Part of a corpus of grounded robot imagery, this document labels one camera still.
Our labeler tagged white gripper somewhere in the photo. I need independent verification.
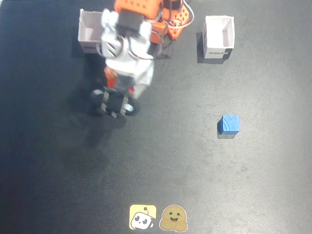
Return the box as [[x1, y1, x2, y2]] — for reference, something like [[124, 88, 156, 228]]
[[103, 57, 156, 99]]

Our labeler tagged blue wooden cube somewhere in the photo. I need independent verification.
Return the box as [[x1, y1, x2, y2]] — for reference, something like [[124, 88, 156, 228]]
[[217, 115, 241, 136]]

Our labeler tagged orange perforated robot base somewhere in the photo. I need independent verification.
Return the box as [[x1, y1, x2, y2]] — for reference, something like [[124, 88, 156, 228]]
[[151, 0, 190, 39]]

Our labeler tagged white cardboard box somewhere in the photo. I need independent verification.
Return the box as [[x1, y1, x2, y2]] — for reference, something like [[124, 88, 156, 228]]
[[202, 15, 235, 59], [78, 9, 106, 54]]

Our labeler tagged dark grey desk mat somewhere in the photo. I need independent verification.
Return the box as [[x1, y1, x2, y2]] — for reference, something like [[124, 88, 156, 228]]
[[0, 0, 312, 234]]

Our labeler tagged yellow robot sticker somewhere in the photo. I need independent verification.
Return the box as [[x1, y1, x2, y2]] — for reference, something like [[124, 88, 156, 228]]
[[129, 204, 157, 231]]

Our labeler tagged hugging face emoji sticker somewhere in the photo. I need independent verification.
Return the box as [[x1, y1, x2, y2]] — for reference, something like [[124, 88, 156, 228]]
[[158, 204, 189, 232]]

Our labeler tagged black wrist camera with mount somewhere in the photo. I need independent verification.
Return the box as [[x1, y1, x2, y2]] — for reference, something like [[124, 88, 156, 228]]
[[91, 88, 141, 119]]

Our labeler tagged black camera cable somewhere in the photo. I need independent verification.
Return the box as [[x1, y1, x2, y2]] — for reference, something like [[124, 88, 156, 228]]
[[123, 21, 173, 60]]

